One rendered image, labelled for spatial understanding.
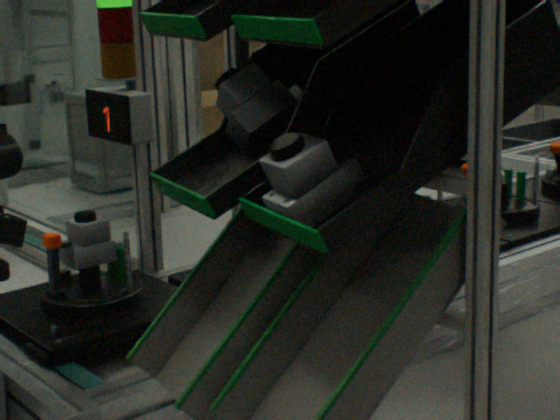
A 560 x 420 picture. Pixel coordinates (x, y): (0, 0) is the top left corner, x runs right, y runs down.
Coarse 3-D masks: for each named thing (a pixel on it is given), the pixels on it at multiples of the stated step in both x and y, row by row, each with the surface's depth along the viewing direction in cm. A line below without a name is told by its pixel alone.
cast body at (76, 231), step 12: (84, 216) 124; (96, 216) 126; (72, 228) 124; (84, 228) 123; (96, 228) 124; (108, 228) 125; (72, 240) 125; (84, 240) 123; (96, 240) 124; (108, 240) 126; (60, 252) 126; (72, 252) 123; (84, 252) 123; (96, 252) 125; (108, 252) 126; (72, 264) 123; (84, 264) 124; (96, 264) 125
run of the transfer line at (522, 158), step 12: (528, 144) 225; (540, 144) 225; (504, 156) 213; (516, 156) 213; (528, 156) 211; (540, 156) 223; (552, 156) 225; (504, 168) 213; (516, 168) 210; (528, 168) 207; (540, 168) 205
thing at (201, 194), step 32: (352, 32) 102; (384, 32) 88; (288, 64) 99; (320, 64) 86; (320, 96) 87; (224, 128) 97; (288, 128) 86; (320, 128) 87; (192, 160) 96; (224, 160) 94; (256, 160) 91; (160, 192) 95; (192, 192) 85; (224, 192) 84
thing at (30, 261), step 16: (32, 224) 172; (32, 240) 166; (64, 240) 161; (0, 256) 168; (16, 256) 168; (32, 256) 165; (16, 272) 159; (32, 272) 158; (0, 288) 151; (16, 288) 151; (96, 352) 124; (112, 352) 124; (128, 352) 124; (64, 368) 112; (80, 368) 112; (96, 368) 119; (112, 368) 119; (128, 368) 119; (80, 384) 107; (96, 384) 107
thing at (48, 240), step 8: (48, 240) 121; (56, 240) 122; (48, 248) 122; (56, 248) 122; (48, 256) 123; (56, 256) 123; (48, 264) 123; (56, 264) 123; (48, 272) 124; (56, 272) 123; (56, 280) 123; (56, 288) 123
